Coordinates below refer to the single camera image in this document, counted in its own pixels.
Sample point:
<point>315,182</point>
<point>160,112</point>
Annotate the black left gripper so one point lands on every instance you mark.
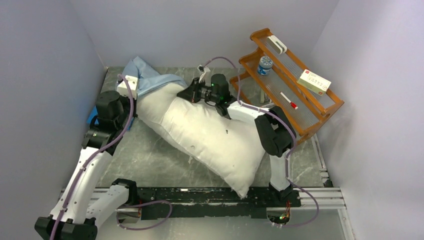
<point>134,114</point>

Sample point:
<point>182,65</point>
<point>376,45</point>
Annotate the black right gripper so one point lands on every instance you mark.
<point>191,94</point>

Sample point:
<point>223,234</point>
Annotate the light blue pillowcase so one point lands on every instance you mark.
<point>143,79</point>

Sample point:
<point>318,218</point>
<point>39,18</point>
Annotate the white pillow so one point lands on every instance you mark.
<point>229,148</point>

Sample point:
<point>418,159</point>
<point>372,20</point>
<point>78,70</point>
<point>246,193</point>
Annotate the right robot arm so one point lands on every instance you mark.
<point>276,135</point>

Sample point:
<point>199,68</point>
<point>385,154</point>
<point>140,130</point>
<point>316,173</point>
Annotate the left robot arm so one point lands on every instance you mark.
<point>73,217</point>

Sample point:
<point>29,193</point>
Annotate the blue white jar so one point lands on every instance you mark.
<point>265,65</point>

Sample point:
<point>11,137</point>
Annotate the grey pen on table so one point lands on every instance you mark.
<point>268,105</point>

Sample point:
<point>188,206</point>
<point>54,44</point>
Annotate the orange wooden shelf rack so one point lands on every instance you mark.
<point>313,110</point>

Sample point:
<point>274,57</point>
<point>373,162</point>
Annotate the white rectangular device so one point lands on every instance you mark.
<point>276,44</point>

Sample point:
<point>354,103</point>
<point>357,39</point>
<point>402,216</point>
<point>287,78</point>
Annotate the red white marker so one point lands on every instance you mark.
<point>291,103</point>

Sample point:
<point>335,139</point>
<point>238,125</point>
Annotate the white medicine box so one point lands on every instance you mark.
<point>314,82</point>

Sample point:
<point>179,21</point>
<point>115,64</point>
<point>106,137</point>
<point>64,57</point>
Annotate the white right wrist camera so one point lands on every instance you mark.
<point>204,72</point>

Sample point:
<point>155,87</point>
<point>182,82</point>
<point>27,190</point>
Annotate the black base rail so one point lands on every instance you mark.
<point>160,202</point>

